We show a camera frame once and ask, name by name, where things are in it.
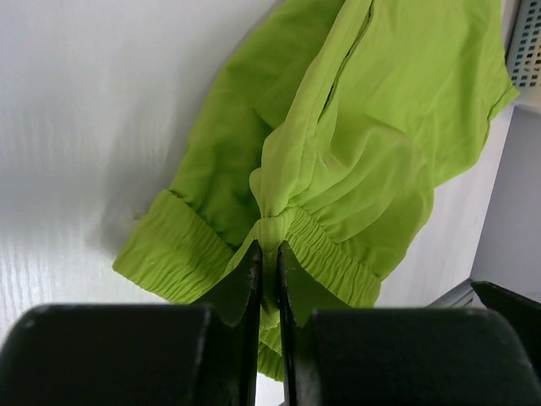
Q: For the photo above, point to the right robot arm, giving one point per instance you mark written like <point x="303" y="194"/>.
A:
<point x="523" y="313"/>

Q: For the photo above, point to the green shorts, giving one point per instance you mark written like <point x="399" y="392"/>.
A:
<point x="328" y="129"/>

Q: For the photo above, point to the white plastic basket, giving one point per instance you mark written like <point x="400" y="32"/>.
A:
<point x="523" y="57"/>

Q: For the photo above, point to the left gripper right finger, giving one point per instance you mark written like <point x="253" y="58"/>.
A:
<point x="338" y="355"/>

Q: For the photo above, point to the aluminium front rail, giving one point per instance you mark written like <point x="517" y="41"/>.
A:
<point x="461" y="296"/>

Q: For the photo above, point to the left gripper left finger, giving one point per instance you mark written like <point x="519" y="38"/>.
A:
<point x="204" y="353"/>

